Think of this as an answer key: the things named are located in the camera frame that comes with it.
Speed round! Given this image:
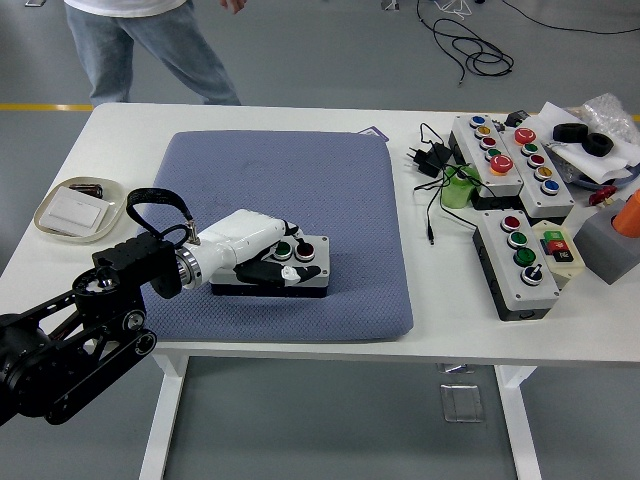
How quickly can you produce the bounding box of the blue ring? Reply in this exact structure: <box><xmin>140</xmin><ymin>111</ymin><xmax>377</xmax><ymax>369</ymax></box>
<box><xmin>569</xmin><ymin>167</ymin><xmax>640</xmax><ymax>191</ymax></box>

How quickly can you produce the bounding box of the purple-edged card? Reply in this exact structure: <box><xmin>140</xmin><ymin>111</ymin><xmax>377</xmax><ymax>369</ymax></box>
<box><xmin>357</xmin><ymin>124</ymin><xmax>392</xmax><ymax>144</ymax></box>

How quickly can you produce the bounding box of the cream switch with coloured keys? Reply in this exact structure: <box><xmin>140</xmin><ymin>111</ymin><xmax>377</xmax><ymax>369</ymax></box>
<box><xmin>530</xmin><ymin>219</ymin><xmax>586</xmax><ymax>290</ymax></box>

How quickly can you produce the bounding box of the green plastic bottle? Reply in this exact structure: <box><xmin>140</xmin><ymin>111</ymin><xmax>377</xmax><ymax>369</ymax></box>
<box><xmin>440</xmin><ymin>164</ymin><xmax>482</xmax><ymax>210</ymax></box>

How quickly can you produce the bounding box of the large clear floor plate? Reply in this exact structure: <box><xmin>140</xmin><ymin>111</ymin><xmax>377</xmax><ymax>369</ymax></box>
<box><xmin>439</xmin><ymin>382</ymin><xmax>486</xmax><ymax>424</ymax></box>

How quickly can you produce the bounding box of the coiled black floor cable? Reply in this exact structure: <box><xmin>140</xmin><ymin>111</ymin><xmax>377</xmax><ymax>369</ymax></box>
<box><xmin>418</xmin><ymin>0</ymin><xmax>515</xmax><ymax>89</ymax></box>

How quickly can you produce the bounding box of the grey four-button control box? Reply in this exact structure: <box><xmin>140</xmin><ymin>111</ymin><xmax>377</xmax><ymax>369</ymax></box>
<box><xmin>209</xmin><ymin>232</ymin><xmax>331</xmax><ymax>300</ymax></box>
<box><xmin>472</xmin><ymin>209</ymin><xmax>562</xmax><ymax>322</ymax></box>

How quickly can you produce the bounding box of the clear bubble wrap bag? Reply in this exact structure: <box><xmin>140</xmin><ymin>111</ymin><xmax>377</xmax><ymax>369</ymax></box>
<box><xmin>579</xmin><ymin>93</ymin><xmax>640</xmax><ymax>146</ymax></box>

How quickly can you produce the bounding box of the small dark red object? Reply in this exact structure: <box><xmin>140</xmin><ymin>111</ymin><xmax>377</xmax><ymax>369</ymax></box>
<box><xmin>68</xmin><ymin>183</ymin><xmax>105</xmax><ymax>200</ymax></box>

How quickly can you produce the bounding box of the grey block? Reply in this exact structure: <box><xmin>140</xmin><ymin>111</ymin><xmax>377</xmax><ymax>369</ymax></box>
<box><xmin>573</xmin><ymin>198</ymin><xmax>640</xmax><ymax>286</ymax></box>

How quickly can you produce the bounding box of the orange cylinder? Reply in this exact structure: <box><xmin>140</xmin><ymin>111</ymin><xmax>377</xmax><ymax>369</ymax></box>
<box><xmin>613</xmin><ymin>188</ymin><xmax>640</xmax><ymax>240</ymax></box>

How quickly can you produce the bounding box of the white and black robot left hand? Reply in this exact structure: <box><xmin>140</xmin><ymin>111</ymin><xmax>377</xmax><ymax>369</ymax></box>
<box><xmin>192</xmin><ymin>208</ymin><xmax>322</xmax><ymax>289</ymax></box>

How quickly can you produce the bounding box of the beige oval tray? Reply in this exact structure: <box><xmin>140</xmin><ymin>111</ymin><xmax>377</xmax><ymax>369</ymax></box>
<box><xmin>33</xmin><ymin>175</ymin><xmax>126</xmax><ymax>245</ymax></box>

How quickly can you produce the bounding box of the long black floor cable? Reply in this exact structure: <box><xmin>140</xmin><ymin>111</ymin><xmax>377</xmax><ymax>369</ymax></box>
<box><xmin>502</xmin><ymin>0</ymin><xmax>640</xmax><ymax>36</ymax></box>

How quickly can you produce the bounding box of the black power adapter with cord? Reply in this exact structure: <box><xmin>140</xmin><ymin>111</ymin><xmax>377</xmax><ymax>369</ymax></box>
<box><xmin>403</xmin><ymin>122</ymin><xmax>484</xmax><ymax>247</ymax></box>

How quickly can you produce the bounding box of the person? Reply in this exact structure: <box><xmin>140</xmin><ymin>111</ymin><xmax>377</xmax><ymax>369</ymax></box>
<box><xmin>63</xmin><ymin>0</ymin><xmax>243</xmax><ymax>107</ymax></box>

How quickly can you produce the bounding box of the white wall switch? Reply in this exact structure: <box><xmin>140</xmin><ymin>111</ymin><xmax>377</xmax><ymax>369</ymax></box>
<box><xmin>48</xmin><ymin>187</ymin><xmax>110</xmax><ymax>234</ymax></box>

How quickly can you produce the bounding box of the white table leg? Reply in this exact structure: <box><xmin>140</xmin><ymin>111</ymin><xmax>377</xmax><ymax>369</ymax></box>
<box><xmin>138</xmin><ymin>353</ymin><xmax>190</xmax><ymax>480</ymax></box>
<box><xmin>494</xmin><ymin>364</ymin><xmax>544</xmax><ymax>480</ymax></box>

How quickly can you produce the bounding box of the grey five-button control box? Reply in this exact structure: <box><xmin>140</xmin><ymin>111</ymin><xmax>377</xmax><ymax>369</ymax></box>
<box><xmin>499</xmin><ymin>126</ymin><xmax>578</xmax><ymax>226</ymax></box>
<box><xmin>448</xmin><ymin>113</ymin><xmax>526</xmax><ymax>211</ymax></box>

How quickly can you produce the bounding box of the white floor cord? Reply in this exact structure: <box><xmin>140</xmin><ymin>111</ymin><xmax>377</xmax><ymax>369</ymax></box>
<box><xmin>433</xmin><ymin>0</ymin><xmax>471</xmax><ymax>22</ymax></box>

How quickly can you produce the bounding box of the white paper sheet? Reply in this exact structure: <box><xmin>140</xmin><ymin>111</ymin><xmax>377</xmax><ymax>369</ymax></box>
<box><xmin>537</xmin><ymin>101</ymin><xmax>640</xmax><ymax>184</ymax></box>

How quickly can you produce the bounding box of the blue-grey padded mat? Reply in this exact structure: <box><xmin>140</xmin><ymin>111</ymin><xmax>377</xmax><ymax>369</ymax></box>
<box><xmin>110</xmin><ymin>129</ymin><xmax>416</xmax><ymax>345</ymax></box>

